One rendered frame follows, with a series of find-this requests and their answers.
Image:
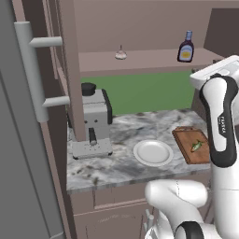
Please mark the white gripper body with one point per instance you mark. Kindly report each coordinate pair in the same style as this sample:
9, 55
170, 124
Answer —
214, 67

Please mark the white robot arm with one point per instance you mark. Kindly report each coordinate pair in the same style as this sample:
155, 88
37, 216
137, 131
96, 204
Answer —
222, 186

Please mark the dark condiment bottle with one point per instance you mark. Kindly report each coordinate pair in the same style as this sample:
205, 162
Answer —
185, 51

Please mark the brown cabinet door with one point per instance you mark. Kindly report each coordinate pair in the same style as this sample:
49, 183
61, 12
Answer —
72, 77
222, 31

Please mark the wooden cutting board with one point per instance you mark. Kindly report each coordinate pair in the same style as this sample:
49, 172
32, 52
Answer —
186, 138

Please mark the green fish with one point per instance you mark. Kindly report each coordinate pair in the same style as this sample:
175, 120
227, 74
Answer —
196, 145

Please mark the white plate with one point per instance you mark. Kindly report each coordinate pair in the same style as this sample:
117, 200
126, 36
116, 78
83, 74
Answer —
153, 152

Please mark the white garlic bulb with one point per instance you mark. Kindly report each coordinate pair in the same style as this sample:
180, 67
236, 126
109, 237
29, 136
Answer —
120, 55

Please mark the grey coffee machine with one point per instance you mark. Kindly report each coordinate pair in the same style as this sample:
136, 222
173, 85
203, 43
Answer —
96, 121

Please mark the brown drawer front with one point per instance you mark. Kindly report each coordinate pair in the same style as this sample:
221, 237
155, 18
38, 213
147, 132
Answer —
121, 196

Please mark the brown base cupboard door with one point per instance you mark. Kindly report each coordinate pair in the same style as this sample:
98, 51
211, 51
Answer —
109, 222

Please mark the grey fridge door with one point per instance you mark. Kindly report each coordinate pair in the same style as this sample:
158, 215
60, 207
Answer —
21, 174

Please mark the brown wall cabinet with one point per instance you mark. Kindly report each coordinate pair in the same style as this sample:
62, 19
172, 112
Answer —
143, 60

